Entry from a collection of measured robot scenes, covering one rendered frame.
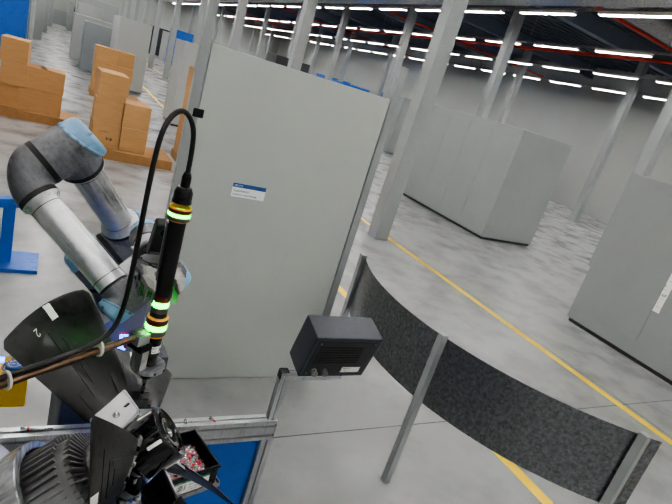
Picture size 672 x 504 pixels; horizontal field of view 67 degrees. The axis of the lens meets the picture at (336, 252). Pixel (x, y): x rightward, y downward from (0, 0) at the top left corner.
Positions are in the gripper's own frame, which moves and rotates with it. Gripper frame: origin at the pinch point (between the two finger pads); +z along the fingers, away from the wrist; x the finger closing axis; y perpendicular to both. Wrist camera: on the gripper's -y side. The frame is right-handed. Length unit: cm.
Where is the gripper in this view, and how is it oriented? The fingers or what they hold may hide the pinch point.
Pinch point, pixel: (166, 286)
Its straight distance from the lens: 105.7
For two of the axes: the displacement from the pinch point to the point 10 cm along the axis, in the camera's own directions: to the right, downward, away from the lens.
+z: 4.2, 4.0, -8.2
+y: -2.8, 9.1, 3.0
